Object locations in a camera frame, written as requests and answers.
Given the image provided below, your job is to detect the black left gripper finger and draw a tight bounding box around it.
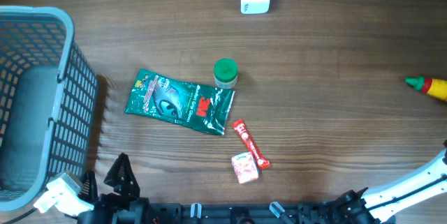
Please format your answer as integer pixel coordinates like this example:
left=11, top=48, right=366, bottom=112
left=103, top=153, right=140, bottom=199
left=79, top=170, right=98, bottom=203

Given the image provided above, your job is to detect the green 3M gloves package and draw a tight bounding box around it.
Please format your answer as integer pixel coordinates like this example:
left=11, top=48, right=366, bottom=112
left=125, top=68, right=235, bottom=135

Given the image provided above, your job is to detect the red small snack box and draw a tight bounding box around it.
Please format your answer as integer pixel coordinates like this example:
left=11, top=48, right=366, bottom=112
left=231, top=152, right=259, bottom=184

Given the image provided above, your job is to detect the red stick sachet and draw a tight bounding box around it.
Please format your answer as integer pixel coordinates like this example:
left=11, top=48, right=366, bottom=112
left=232, top=119, right=271, bottom=170

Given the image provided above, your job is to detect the green lid jar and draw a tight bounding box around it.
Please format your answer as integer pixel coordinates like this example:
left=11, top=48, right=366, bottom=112
left=214, top=58, right=238, bottom=89

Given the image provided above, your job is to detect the orange sauce bottle green cap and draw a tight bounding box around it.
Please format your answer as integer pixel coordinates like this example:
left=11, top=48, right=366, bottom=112
left=405, top=76, right=447, bottom=101

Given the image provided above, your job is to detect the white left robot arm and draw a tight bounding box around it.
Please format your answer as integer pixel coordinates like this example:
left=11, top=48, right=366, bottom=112
left=75, top=153, right=160, bottom=224

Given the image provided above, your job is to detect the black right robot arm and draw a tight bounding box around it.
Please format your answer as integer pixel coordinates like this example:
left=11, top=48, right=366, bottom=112
left=333, top=150, right=446, bottom=223

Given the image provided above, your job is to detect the grey plastic mesh basket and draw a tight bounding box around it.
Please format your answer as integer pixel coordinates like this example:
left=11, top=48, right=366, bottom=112
left=1, top=6, right=98, bottom=212

